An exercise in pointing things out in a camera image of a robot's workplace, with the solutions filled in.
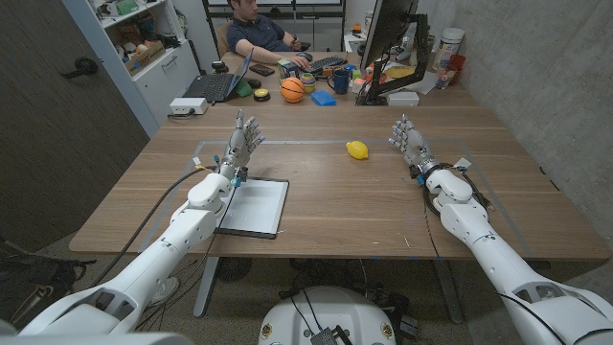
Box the dark blue mug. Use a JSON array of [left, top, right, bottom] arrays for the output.
[[327, 68, 352, 96]]

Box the tan office chair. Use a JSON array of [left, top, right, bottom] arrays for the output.
[[216, 19, 232, 58]]

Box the white labelled canister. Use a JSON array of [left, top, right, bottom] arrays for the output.
[[432, 27, 465, 72]]

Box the white shelf cabinet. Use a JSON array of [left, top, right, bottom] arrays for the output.
[[61, 0, 201, 138]]

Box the cardboard box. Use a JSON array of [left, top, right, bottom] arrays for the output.
[[123, 40, 167, 77]]

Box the white flat box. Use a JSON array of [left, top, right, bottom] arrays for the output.
[[386, 90, 420, 107]]

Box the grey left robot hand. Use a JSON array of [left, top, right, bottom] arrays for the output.
[[217, 108, 266, 181]]

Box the yellow toy lemon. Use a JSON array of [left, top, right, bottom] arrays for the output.
[[345, 140, 370, 161]]

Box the red cup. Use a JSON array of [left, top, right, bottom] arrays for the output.
[[447, 53, 466, 86]]

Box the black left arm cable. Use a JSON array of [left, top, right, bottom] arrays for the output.
[[88, 165, 219, 288]]

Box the black keyboard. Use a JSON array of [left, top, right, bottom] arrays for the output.
[[301, 55, 347, 76]]

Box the black round floor fan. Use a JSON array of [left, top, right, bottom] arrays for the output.
[[215, 257, 254, 284]]

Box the dark open laptop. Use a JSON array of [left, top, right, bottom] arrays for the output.
[[182, 47, 255, 104]]

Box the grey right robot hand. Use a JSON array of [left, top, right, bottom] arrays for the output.
[[388, 113, 440, 176]]

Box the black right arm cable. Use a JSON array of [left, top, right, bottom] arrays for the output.
[[420, 161, 495, 219]]

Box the blue flat block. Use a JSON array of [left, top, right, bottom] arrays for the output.
[[310, 90, 337, 107]]

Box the yellow plate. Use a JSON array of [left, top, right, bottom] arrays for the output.
[[382, 64, 417, 81]]

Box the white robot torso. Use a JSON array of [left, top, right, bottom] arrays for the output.
[[258, 286, 397, 345]]

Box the white shoe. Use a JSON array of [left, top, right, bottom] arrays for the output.
[[148, 276, 181, 308]]

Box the grey table leg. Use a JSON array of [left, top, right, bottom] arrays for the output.
[[433, 258, 465, 325], [193, 256, 221, 319]]

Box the colourful small carton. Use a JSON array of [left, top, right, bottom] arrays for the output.
[[277, 58, 301, 81]]

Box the black door handle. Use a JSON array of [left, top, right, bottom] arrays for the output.
[[60, 56, 100, 81]]

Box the white power box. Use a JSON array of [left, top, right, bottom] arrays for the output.
[[169, 97, 210, 116]]

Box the person in dark polo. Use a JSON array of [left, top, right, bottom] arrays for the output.
[[225, 0, 312, 69]]

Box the small black-framed whiteboard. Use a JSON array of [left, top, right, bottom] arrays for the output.
[[215, 175, 290, 241]]

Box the black bag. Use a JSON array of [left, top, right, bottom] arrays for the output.
[[0, 237, 97, 332]]

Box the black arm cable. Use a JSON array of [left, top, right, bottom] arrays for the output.
[[88, 165, 219, 288], [420, 161, 495, 219]]

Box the orange mini basketball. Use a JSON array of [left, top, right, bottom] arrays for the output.
[[280, 77, 306, 104]]

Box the large wall whiteboard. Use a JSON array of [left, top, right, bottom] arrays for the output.
[[201, 0, 347, 21]]

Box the black computer monitor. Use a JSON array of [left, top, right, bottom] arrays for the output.
[[359, 0, 420, 71]]

